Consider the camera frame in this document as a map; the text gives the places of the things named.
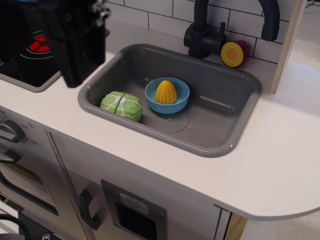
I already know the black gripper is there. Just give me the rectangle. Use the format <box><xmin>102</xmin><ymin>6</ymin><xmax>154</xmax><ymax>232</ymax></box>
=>
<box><xmin>0</xmin><ymin>0</ymin><xmax>110</xmax><ymax>88</ymax></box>

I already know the yellow toy corn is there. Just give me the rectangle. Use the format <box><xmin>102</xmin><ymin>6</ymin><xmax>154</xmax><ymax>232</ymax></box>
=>
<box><xmin>155</xmin><ymin>80</ymin><xmax>178</xmax><ymax>105</ymax></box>

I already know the blue plastic bowl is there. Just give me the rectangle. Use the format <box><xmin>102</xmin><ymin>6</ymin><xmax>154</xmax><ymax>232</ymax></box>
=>
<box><xmin>144</xmin><ymin>77</ymin><xmax>190</xmax><ymax>114</ymax></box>

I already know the grey plastic sink basin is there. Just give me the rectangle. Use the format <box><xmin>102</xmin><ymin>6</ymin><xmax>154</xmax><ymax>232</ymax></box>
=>
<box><xmin>78</xmin><ymin>44</ymin><xmax>261</xmax><ymax>158</ymax></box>

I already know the black toy stovetop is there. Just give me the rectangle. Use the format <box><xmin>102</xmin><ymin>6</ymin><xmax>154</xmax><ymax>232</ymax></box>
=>
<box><xmin>0</xmin><ymin>29</ymin><xmax>62</xmax><ymax>93</ymax></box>

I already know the green toy cabbage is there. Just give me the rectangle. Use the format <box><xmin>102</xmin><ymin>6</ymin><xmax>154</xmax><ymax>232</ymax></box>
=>
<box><xmin>100</xmin><ymin>91</ymin><xmax>143</xmax><ymax>122</ymax></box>

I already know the grey oven knob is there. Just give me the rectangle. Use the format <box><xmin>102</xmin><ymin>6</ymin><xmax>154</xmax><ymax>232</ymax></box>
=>
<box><xmin>0</xmin><ymin>120</ymin><xmax>26</xmax><ymax>143</ymax></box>

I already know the black toy faucet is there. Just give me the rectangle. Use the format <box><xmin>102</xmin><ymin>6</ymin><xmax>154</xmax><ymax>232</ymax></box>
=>
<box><xmin>183</xmin><ymin>0</ymin><xmax>280</xmax><ymax>59</ymax></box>

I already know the toy oven door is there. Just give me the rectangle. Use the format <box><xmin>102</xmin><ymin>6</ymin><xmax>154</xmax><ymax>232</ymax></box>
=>
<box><xmin>0</xmin><ymin>143</ymin><xmax>86</xmax><ymax>240</ymax></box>

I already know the red yellow toy fruit half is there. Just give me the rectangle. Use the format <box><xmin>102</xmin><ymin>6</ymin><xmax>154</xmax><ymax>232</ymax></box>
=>
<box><xmin>220</xmin><ymin>40</ymin><xmax>251</xmax><ymax>68</ymax></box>

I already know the grey toy dispenser panel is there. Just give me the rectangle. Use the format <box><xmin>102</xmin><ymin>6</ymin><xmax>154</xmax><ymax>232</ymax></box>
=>
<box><xmin>100</xmin><ymin>179</ymin><xmax>168</xmax><ymax>240</ymax></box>

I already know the wooden side panel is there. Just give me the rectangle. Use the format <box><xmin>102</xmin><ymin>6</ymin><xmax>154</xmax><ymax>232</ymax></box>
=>
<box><xmin>270</xmin><ymin>0</ymin><xmax>307</xmax><ymax>94</ymax></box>

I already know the grey oven door handle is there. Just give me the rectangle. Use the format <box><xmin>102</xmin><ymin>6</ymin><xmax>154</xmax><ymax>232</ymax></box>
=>
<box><xmin>0</xmin><ymin>150</ymin><xmax>21</xmax><ymax>164</ymax></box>

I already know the black cabinet door handle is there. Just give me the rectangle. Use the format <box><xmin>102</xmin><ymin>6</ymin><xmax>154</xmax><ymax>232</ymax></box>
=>
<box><xmin>78</xmin><ymin>189</ymin><xmax>102</xmax><ymax>231</ymax></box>

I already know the black cable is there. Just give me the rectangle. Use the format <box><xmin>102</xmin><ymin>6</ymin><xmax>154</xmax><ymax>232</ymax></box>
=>
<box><xmin>0</xmin><ymin>213</ymin><xmax>27</xmax><ymax>240</ymax></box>

